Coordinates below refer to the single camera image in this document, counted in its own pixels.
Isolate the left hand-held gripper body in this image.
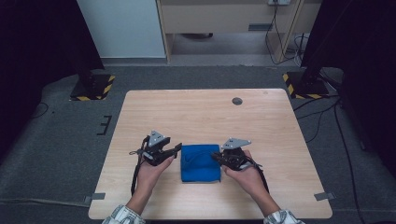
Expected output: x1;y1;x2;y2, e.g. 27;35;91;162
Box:
141;130;169;167

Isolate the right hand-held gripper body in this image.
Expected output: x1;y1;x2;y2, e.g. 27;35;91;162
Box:
219;137;252;172

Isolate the blue cloth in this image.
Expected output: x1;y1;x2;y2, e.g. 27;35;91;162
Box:
180;143;222;183

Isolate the person's right hand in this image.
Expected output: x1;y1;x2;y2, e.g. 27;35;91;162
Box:
221;149;267;197

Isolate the person's left hand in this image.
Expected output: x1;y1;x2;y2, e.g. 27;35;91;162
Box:
135;156;176;195

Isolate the black stand with striped base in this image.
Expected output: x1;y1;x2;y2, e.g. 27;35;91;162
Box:
69;59;116;102
282;31;331;101

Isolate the grey tape strip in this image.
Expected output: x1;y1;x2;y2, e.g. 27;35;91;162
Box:
313;191;337;202
83;192;106;205

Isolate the white cabinet panel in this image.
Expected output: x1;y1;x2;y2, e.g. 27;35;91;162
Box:
77;0;166;59

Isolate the grey label on desk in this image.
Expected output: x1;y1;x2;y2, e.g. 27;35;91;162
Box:
247;22;275;32

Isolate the dark curtain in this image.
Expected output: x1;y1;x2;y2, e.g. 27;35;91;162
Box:
300;0;396;180
0;0;106;160

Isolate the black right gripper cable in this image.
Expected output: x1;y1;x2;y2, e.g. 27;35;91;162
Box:
247;158;271;194

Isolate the black power cable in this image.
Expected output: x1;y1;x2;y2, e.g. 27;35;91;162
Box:
264;3;303;66

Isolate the long black floor cable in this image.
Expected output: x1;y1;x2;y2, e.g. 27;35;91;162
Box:
332;102;366;224

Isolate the thin black floor cable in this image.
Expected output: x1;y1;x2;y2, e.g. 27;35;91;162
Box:
31;102;50;119

